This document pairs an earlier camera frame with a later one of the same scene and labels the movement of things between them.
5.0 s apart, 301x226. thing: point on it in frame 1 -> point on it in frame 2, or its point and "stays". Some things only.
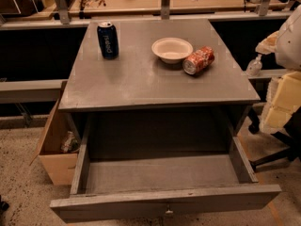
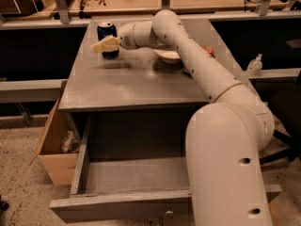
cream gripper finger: [289, 90] -> [107, 44]
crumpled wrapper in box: [70, 143] stays
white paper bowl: [172, 50] stays
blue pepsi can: [108, 40] stays
